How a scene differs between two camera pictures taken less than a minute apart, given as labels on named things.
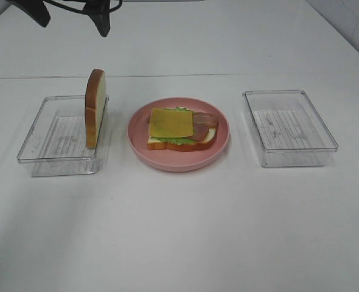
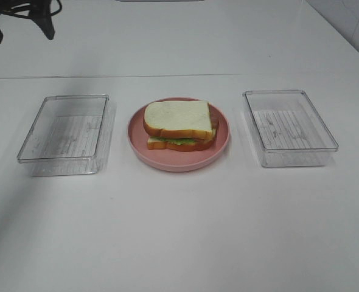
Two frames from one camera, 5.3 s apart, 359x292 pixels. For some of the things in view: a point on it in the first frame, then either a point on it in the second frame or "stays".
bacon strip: x=200 y=131 to x=204 y=141
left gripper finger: x=99 y=11 to x=39 y=13
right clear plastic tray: x=286 y=129 stays
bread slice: x=153 y=143 stays
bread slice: x=95 y=94 to x=182 y=118
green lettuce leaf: x=178 y=140 stays
